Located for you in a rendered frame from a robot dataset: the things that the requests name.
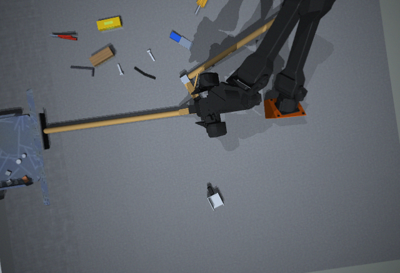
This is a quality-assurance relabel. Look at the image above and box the long scraper with wooden handle and black blade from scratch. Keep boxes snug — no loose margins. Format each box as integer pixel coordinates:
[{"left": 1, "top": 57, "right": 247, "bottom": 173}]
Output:
[{"left": 38, "top": 105, "right": 196, "bottom": 149}]

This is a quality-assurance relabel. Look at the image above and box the yellow-handled screwdriver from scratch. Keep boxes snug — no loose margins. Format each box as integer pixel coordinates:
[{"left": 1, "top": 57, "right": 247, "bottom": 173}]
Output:
[{"left": 195, "top": 0, "right": 207, "bottom": 14}]

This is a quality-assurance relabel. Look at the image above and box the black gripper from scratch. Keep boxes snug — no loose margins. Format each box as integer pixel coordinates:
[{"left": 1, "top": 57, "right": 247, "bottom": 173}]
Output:
[{"left": 191, "top": 72, "right": 233, "bottom": 137}]

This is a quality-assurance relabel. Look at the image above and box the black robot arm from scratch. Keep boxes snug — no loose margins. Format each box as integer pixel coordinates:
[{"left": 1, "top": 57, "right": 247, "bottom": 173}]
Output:
[{"left": 194, "top": 0, "right": 335, "bottom": 123}]

